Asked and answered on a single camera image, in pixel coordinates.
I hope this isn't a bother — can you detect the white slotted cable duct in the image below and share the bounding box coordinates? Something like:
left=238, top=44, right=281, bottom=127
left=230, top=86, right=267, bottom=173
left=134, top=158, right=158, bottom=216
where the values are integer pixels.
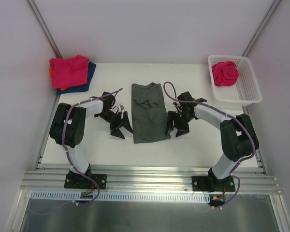
left=30, top=190, right=210, bottom=203

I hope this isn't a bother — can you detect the white plastic basket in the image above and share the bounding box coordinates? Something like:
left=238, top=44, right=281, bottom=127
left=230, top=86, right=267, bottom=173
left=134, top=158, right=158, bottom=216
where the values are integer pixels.
left=208, top=55, right=262, bottom=108

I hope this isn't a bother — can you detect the folded orange t-shirt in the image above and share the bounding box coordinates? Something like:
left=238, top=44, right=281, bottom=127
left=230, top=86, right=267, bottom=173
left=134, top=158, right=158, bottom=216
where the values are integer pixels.
left=49, top=67, right=69, bottom=91

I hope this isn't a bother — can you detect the folded pink t-shirt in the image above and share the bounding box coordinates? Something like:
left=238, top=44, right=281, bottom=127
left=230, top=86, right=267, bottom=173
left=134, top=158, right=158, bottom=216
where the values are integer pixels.
left=49, top=55, right=89, bottom=88

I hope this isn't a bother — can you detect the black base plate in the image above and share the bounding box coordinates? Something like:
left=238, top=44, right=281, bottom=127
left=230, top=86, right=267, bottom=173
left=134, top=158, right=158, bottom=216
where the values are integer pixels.
left=64, top=172, right=107, bottom=189
left=191, top=176, right=235, bottom=192

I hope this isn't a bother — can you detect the folded blue t-shirt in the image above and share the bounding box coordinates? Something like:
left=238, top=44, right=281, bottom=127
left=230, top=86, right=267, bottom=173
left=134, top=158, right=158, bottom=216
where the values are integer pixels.
left=56, top=62, right=96, bottom=95

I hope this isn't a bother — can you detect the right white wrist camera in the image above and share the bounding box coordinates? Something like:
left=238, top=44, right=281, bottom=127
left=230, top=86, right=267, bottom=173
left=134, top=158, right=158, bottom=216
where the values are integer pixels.
left=173, top=101, right=182, bottom=112

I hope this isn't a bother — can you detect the aluminium mounting rail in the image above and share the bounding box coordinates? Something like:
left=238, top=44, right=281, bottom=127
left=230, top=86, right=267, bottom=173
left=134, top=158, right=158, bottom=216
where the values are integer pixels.
left=20, top=164, right=282, bottom=195

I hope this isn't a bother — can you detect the crumpled pink t-shirt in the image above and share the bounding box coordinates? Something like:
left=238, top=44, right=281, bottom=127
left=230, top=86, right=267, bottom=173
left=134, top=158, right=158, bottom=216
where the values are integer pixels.
left=212, top=61, right=239, bottom=87

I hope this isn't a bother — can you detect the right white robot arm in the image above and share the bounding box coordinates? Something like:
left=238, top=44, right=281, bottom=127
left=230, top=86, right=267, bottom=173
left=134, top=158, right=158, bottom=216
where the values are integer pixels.
left=166, top=92, right=259, bottom=192

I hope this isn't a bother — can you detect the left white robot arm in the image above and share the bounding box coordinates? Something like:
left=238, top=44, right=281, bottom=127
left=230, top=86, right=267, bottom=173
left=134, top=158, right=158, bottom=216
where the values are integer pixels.
left=49, top=89, right=133, bottom=188

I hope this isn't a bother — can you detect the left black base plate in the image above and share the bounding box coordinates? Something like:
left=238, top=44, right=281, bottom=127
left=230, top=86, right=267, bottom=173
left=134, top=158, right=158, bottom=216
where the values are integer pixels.
left=64, top=172, right=107, bottom=189

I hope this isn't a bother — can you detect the dark grey t-shirt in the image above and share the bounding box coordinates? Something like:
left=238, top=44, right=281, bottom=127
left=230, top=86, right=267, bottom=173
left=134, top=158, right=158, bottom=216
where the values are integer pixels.
left=131, top=83, right=171, bottom=144

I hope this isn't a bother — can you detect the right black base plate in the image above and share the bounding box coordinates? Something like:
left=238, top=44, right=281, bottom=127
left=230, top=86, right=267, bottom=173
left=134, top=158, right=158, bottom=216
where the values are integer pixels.
left=191, top=176, right=235, bottom=192

